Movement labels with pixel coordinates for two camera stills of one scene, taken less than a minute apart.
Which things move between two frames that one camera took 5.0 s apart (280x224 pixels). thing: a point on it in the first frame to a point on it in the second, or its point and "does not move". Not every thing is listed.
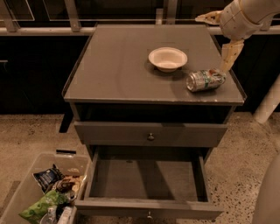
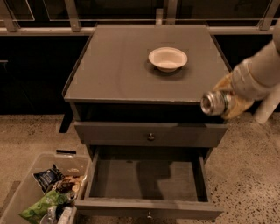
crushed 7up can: x=205 y=80 to x=216 y=102
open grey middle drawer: x=147 y=182 does not move
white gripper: x=235 y=23 to x=244 y=81
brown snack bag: x=72 y=184 does not move
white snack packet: x=66 y=217 does not move
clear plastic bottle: x=50 y=217 does not move
